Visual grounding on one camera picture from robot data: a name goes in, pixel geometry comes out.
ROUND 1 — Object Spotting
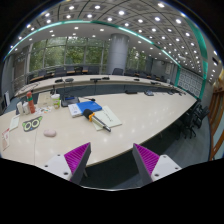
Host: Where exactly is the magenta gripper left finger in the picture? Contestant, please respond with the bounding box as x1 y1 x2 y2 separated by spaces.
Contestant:
44 142 92 186

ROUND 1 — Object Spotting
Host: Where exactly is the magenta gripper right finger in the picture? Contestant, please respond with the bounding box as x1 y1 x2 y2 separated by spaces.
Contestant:
132 143 183 186

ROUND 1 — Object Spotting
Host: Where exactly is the pink computer mouse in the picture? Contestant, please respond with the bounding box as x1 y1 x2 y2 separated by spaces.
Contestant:
43 129 56 137

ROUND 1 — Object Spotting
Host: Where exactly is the owl-face mouse pad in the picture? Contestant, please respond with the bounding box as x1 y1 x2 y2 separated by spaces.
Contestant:
22 116 42 132

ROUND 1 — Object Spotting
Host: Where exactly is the black yellow microphone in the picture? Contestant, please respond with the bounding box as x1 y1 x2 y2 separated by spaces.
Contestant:
83 109 111 132

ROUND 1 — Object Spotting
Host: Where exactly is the pale green notebook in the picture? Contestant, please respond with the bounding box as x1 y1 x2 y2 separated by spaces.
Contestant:
95 106 122 128

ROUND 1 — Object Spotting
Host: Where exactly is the blue book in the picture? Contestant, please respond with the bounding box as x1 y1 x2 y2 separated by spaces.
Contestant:
77 101 102 112

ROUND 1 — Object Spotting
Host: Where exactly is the black tablet device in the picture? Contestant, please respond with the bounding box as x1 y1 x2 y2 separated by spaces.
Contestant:
61 97 80 107

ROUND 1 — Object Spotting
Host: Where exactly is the black office chair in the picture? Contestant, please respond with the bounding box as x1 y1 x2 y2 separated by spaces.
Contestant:
177 102 210 138

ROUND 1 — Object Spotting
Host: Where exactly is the white cup green label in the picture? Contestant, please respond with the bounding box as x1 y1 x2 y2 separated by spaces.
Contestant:
51 94 60 109

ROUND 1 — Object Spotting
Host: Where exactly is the orange red bottle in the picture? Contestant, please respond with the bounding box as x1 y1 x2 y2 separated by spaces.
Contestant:
26 91 35 114

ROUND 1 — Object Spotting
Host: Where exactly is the white paper sheet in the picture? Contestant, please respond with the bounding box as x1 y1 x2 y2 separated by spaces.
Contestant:
9 115 20 130

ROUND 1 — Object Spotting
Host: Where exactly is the long curved conference desk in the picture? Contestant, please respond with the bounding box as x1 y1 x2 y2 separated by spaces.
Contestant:
15 75 178 97

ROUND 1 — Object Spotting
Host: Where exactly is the red white leaflet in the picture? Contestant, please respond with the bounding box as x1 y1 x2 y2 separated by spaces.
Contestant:
2 128 10 151

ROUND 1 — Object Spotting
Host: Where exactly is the white small box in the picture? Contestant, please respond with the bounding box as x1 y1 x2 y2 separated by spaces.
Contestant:
17 102 24 115

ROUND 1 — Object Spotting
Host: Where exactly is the grey round pillar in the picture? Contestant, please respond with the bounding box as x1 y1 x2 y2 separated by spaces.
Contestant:
106 33 129 74

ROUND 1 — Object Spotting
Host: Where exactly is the wooden door frame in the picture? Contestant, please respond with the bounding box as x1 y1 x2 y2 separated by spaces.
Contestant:
209 79 224 160

